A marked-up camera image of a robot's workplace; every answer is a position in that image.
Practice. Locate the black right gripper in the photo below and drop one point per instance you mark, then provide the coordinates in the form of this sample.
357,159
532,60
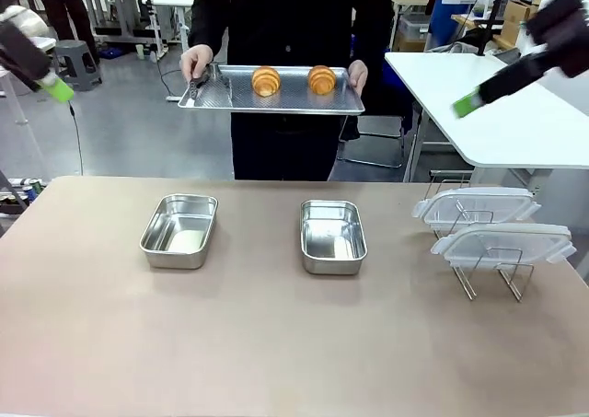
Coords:
566,30

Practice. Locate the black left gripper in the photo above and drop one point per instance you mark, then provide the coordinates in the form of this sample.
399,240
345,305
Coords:
20,53

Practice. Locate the black serving tongs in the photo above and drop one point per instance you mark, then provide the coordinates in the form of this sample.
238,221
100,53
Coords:
195,86

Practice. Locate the clear plastic container lid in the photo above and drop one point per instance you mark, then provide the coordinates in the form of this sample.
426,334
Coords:
478,205
506,242

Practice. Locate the golden brown croissant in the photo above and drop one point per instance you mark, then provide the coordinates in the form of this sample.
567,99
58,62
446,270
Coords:
266,82
321,80

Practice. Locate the silver metal baking tray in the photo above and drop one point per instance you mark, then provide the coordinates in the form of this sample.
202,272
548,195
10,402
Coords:
294,100

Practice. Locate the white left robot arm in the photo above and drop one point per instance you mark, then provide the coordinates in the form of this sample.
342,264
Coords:
23,21

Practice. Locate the person's right forearm black sleeve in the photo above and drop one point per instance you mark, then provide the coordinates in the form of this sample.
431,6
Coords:
207,32

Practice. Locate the person's left forearm black sleeve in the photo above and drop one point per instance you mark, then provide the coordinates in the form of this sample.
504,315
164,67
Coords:
370,44

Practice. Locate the person's right hand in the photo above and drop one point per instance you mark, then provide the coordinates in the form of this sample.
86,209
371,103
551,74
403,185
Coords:
195,60

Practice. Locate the person's left hand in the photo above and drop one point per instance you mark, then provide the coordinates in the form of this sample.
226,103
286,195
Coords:
359,74

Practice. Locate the grey plastic stool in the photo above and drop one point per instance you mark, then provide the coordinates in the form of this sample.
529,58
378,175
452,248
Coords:
76,49

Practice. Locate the white board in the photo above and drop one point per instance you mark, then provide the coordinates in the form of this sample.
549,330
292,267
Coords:
506,131

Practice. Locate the dark hooded jacket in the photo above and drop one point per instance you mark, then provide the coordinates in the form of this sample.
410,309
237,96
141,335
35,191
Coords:
469,42

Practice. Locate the cardboard box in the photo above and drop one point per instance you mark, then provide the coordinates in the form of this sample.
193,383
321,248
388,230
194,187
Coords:
513,21

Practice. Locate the black stand pole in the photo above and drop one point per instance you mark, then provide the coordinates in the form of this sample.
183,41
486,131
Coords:
492,21

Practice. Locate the background person dark clothes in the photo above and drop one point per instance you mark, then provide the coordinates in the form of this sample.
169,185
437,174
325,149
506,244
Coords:
69,7

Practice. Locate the blue partition board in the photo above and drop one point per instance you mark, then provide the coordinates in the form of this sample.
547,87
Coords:
442,26

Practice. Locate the grey plastic storage bin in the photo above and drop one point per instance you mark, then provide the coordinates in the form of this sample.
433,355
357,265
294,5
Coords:
414,30

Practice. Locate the rectangular stainless steel container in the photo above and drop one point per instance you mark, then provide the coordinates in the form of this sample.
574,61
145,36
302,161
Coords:
333,239
177,235

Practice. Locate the person in black clothes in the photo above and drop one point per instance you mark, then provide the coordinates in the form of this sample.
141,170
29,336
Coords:
285,12

